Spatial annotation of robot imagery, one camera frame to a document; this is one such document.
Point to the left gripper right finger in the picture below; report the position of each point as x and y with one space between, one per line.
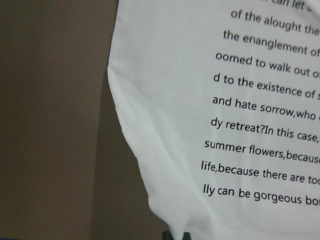
186 236

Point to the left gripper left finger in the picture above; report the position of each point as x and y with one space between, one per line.
166 235

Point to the white long-sleeve printed t-shirt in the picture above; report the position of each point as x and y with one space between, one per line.
219 101

